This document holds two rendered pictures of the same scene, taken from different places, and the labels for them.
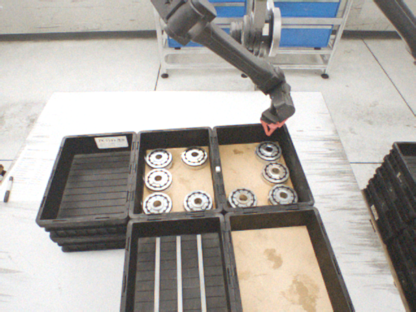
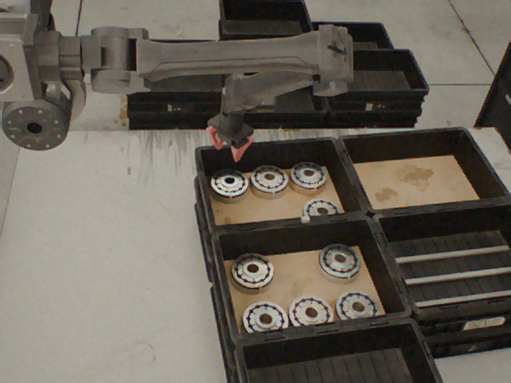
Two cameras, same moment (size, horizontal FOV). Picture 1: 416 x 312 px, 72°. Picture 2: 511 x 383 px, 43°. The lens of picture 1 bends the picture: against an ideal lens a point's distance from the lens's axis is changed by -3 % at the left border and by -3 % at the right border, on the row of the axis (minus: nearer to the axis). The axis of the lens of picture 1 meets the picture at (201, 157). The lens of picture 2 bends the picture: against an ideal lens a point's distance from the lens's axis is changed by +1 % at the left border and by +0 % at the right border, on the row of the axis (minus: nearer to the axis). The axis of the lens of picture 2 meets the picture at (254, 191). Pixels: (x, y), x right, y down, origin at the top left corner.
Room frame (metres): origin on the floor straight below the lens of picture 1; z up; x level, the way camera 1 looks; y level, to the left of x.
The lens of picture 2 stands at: (1.03, 0.94, 2.08)
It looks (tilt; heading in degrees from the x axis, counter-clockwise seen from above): 45 degrees down; 256
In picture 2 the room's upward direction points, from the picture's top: 7 degrees clockwise
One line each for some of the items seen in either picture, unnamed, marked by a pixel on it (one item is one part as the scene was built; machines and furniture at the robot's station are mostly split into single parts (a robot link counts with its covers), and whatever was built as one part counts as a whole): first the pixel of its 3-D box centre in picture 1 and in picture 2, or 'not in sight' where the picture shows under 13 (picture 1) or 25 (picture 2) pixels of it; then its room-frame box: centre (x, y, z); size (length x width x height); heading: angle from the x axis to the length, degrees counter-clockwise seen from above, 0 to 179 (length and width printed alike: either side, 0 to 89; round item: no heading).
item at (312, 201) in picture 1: (258, 162); (277, 182); (0.69, -0.20, 0.92); 0.40 x 0.30 x 0.02; 3
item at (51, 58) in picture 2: not in sight; (57, 57); (1.16, 0.00, 1.45); 0.09 x 0.08 x 0.12; 87
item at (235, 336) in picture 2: (175, 168); (307, 274); (0.68, 0.09, 0.92); 0.40 x 0.30 x 0.02; 3
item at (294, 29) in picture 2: not in sight; (261, 58); (0.46, -1.57, 0.37); 0.40 x 0.30 x 0.45; 177
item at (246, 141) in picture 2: (272, 123); (234, 144); (0.80, -0.26, 1.01); 0.07 x 0.07 x 0.09; 41
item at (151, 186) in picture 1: (158, 179); (310, 314); (0.67, 0.16, 0.86); 0.10 x 0.10 x 0.01
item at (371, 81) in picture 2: not in sight; (362, 111); (0.08, -1.15, 0.37); 0.40 x 0.30 x 0.45; 177
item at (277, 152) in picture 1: (268, 150); (229, 182); (0.80, -0.27, 0.86); 0.10 x 0.10 x 0.01
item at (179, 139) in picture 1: (176, 177); (304, 287); (0.68, 0.09, 0.87); 0.40 x 0.30 x 0.11; 3
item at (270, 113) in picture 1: (277, 106); (231, 119); (0.81, -0.27, 1.08); 0.10 x 0.07 x 0.07; 131
